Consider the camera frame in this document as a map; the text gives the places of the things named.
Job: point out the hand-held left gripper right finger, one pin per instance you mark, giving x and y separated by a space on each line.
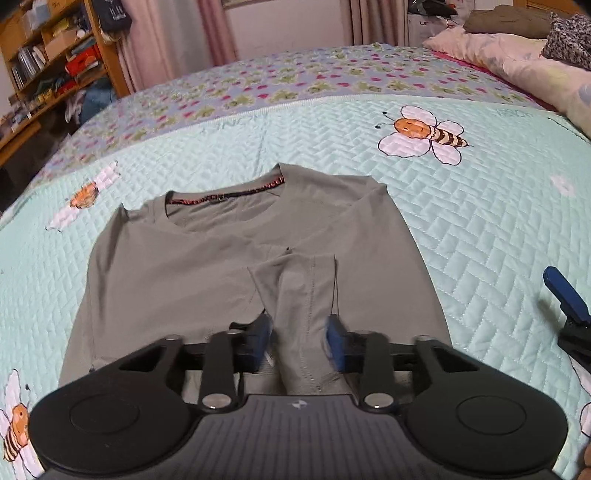
334 341

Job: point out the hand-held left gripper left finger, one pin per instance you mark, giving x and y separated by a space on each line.
263 337

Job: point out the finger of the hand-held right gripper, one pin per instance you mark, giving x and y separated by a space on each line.
561 286

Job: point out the grey t-shirt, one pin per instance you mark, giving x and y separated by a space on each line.
184 277

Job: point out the blue clothes pile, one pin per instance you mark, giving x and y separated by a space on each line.
99 99

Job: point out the bee-print quilted bedspread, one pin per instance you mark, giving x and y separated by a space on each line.
485 221

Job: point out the pink floral duvet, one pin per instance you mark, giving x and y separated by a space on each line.
508 60

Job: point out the black-white patterned blanket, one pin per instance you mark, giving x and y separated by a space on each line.
570 44

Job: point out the olive folded garment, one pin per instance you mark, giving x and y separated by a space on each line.
508 21

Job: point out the wooden headboard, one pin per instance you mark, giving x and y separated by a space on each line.
545 4

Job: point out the white plastic bag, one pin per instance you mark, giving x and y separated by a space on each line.
425 27

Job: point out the wooden bookshelf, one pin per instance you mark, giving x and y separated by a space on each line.
113 64

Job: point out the orange box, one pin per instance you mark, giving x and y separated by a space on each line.
83 61

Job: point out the navy hanging bag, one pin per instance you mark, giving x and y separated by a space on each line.
111 18

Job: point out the cardboard box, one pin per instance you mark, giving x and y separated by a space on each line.
61 44

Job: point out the row of books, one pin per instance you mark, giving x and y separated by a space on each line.
27 67

